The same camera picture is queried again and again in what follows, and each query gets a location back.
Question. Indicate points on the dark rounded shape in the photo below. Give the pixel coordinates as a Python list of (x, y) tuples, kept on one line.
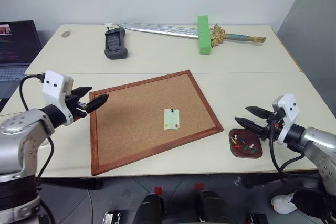
[(148, 208), (212, 208)]

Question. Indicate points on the black box with label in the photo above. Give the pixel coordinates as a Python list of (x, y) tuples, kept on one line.
[(113, 218), (256, 219)]

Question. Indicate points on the white sneaker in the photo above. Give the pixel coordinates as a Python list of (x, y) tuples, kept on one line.
[(282, 203)]

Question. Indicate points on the dark grey handheld controller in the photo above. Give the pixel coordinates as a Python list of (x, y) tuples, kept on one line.
[(115, 51)]

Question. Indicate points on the silver toy sword gold hilt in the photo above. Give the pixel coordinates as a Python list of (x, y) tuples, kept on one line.
[(162, 28)]

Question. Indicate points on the pale green paper note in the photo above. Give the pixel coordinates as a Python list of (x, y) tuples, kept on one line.
[(170, 120)]

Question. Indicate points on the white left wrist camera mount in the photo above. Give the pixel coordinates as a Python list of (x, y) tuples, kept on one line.
[(52, 87)]

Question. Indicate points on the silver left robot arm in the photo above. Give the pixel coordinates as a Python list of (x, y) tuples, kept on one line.
[(15, 134)]

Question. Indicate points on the dark laptop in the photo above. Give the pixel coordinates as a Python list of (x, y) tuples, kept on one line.
[(15, 45)]

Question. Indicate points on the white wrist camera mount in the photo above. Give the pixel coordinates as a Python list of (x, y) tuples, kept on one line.
[(288, 106), (52, 87)]

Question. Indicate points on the green foam block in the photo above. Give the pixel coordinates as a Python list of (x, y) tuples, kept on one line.
[(204, 37)]

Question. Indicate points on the small grey round object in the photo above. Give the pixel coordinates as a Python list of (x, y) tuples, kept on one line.
[(66, 33)]

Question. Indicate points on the small white object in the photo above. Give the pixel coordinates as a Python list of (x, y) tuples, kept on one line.
[(111, 26)]

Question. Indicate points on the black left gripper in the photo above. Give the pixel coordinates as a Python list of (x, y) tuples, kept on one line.
[(77, 108)]

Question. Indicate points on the wood-framed cork board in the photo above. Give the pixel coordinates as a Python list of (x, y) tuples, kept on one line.
[(136, 119)]

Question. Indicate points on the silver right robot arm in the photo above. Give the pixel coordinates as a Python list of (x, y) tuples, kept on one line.
[(317, 142)]

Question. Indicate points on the white push pin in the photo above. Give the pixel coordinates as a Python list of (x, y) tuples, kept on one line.
[(235, 137), (252, 145)]

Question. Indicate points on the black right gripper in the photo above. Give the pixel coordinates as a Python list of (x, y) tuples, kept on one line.
[(273, 128)]

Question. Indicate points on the brown tray of pushpins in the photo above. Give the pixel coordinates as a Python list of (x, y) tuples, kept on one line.
[(258, 153)]

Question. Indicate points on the small clear plastic piece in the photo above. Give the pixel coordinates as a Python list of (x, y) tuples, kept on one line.
[(238, 180)]

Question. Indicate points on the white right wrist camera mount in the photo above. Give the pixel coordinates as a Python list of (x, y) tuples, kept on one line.
[(288, 106)]

